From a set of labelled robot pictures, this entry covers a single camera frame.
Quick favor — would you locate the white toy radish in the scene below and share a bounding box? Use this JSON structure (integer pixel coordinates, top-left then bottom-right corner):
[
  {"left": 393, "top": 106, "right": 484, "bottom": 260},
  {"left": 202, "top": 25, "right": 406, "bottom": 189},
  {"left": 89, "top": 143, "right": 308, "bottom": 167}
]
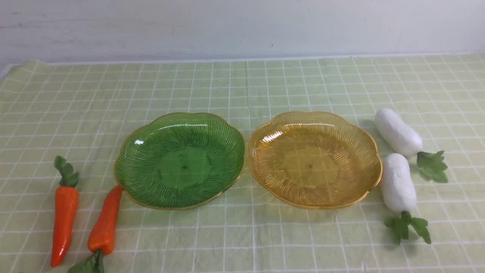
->
[
  {"left": 380, "top": 153, "right": 432, "bottom": 244},
  {"left": 374, "top": 108, "right": 449, "bottom": 183}
]

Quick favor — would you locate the orange toy carrot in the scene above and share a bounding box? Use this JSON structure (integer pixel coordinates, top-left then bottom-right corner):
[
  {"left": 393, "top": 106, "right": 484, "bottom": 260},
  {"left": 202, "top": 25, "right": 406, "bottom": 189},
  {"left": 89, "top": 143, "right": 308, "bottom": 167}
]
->
[
  {"left": 50, "top": 155, "right": 80, "bottom": 268},
  {"left": 68, "top": 185, "right": 123, "bottom": 273}
]

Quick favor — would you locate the green ribbed plastic plate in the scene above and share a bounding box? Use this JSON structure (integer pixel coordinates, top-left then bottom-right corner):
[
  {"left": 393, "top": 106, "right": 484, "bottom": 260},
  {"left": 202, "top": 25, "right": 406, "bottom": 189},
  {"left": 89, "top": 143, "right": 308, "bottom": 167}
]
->
[{"left": 114, "top": 112, "right": 245, "bottom": 210}]

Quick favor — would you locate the amber ribbed plastic plate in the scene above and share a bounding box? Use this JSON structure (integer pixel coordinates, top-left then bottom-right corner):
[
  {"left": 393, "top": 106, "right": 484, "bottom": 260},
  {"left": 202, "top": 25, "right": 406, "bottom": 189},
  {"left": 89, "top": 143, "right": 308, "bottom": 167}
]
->
[{"left": 248, "top": 111, "right": 383, "bottom": 209}]

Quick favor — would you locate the green checkered tablecloth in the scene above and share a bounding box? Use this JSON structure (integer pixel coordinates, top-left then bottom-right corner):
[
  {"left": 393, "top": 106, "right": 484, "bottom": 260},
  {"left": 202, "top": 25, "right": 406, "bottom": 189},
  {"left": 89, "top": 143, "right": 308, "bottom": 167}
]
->
[{"left": 0, "top": 53, "right": 484, "bottom": 273}]

